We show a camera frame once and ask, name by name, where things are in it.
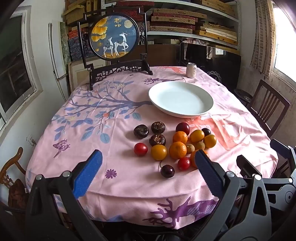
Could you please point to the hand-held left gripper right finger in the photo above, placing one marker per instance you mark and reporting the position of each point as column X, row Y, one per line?
column 208, row 173

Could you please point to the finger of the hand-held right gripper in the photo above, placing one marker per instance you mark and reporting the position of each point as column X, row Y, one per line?
column 245, row 164
column 283, row 149

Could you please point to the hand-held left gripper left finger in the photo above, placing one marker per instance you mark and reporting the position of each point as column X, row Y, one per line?
column 87, row 173

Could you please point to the orange mandarin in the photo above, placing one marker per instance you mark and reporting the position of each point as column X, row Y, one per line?
column 177, row 150
column 193, row 161
column 180, row 137

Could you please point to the red cherry tomato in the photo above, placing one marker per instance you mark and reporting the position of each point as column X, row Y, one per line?
column 140, row 149
column 183, row 163

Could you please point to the smooth orange kumquat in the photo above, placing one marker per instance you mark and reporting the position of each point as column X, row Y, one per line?
column 210, row 141
column 159, row 152
column 197, row 135

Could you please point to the dark purple cherry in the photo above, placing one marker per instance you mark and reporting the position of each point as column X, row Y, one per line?
column 167, row 171
column 205, row 131

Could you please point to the white oval plate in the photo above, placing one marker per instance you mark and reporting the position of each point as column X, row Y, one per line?
column 180, row 98

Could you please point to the pink printed tablecloth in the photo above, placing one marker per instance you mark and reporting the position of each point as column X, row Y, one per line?
column 129, row 185

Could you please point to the dark slatted wooden chair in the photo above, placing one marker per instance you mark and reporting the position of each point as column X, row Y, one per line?
column 269, row 106

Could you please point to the red plum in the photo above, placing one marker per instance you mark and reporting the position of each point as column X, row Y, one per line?
column 182, row 128

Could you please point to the round dark stool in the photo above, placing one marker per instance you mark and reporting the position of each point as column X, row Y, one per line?
column 242, row 95

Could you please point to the carved brown wooden chair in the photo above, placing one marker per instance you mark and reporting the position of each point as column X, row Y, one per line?
column 11, row 183

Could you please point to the pale framed panel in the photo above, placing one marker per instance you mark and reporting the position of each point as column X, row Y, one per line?
column 77, row 74

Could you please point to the pale drink can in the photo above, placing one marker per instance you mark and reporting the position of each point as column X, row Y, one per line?
column 191, row 70

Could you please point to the bright window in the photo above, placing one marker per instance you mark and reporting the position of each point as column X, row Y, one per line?
column 285, row 39

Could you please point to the beige checked curtain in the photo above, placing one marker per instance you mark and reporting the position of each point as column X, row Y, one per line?
column 263, row 37

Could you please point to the dark glass cabinet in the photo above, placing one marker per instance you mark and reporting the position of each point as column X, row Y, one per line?
column 208, row 55

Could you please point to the white leaning board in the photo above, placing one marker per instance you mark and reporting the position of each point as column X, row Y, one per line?
column 55, row 51

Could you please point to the blue red patterned boxes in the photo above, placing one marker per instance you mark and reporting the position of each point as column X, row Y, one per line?
column 75, row 44

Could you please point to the white framed window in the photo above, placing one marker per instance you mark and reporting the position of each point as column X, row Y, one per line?
column 13, row 64

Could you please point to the round deer screen ornament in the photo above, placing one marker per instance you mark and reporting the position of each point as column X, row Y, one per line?
column 114, row 37

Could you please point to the white metal shelf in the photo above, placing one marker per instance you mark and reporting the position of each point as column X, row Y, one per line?
column 231, row 18

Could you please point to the white wall socket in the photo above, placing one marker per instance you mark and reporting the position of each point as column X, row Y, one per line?
column 31, row 140

